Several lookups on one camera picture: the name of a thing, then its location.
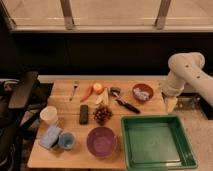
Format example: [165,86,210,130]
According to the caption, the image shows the black eraser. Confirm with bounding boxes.
[79,105,89,124]

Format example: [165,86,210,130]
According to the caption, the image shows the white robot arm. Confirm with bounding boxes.
[161,52,213,113]

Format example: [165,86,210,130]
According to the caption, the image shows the green plastic tray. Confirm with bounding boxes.
[121,115,198,171]

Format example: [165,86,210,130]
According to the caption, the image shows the red bowl with contents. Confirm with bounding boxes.
[132,84,154,104]

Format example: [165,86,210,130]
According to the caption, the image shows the yellow banana pieces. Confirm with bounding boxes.
[95,88,109,105]

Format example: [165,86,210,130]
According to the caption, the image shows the bunch of dark grapes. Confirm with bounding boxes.
[93,104,112,126]

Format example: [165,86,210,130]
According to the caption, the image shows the purple bowl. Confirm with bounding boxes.
[86,127,117,158]

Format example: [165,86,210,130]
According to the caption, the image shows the orange carrot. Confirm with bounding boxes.
[80,86,93,102]

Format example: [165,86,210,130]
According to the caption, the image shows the silver fork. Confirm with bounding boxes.
[69,81,79,101]

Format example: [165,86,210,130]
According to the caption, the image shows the blue ceramic cup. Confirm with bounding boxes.
[58,132,75,150]

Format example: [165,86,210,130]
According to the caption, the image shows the white paper cup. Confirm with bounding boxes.
[40,106,58,125]

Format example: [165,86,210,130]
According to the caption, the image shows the black office chair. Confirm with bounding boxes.
[0,71,46,171]

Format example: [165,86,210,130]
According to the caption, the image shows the black handled peeler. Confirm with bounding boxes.
[110,87,140,114]

